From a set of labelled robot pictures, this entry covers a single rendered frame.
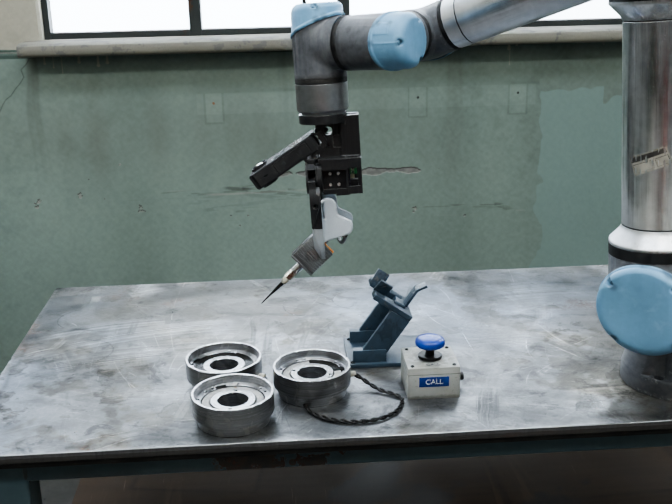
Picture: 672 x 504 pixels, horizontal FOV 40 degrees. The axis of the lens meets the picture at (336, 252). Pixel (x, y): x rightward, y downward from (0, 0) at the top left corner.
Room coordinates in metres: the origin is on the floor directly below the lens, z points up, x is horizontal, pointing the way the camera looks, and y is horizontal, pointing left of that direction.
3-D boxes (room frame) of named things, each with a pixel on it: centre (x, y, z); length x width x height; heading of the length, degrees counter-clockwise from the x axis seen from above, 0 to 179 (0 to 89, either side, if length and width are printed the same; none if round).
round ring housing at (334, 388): (1.13, 0.04, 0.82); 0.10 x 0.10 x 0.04
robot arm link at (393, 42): (1.28, -0.07, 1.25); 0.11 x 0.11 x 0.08; 55
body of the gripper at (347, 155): (1.32, 0.00, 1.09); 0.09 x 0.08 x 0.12; 89
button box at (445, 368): (1.14, -0.13, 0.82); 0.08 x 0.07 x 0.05; 94
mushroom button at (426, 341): (1.14, -0.12, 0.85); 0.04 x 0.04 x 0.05
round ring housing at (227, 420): (1.06, 0.14, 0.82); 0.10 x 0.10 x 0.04
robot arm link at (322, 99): (1.32, 0.01, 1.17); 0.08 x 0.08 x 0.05
